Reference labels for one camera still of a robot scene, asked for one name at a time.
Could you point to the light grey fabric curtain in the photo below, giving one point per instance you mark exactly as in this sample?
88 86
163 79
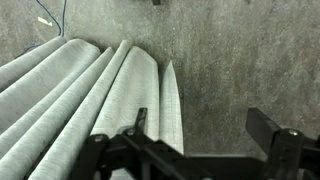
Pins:
55 96

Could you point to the white tape scrap on floor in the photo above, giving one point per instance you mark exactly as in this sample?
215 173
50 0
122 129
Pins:
44 21

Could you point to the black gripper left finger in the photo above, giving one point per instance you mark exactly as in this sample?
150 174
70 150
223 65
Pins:
140 120

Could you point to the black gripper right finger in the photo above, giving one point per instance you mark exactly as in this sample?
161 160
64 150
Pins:
261 129

